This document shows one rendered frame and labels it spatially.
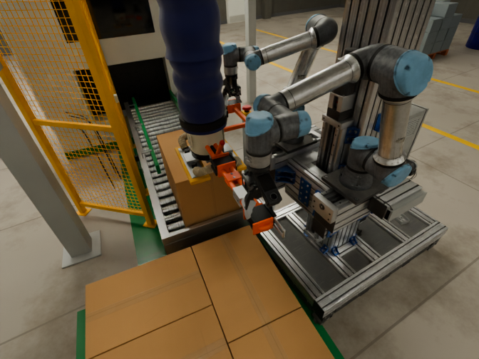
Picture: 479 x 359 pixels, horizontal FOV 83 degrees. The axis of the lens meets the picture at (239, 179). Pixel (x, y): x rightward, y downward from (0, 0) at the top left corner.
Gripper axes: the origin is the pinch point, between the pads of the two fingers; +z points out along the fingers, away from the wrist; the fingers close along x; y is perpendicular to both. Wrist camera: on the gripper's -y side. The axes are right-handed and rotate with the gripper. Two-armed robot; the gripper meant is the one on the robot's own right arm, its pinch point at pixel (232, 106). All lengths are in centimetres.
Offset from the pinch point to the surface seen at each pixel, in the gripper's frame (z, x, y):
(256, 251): 65, -12, 59
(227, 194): 45, -16, 26
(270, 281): 65, -14, 79
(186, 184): 28, -40, 26
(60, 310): 119, -144, 10
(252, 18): -1, 134, -253
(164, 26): -52, -37, 34
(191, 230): 59, -44, 32
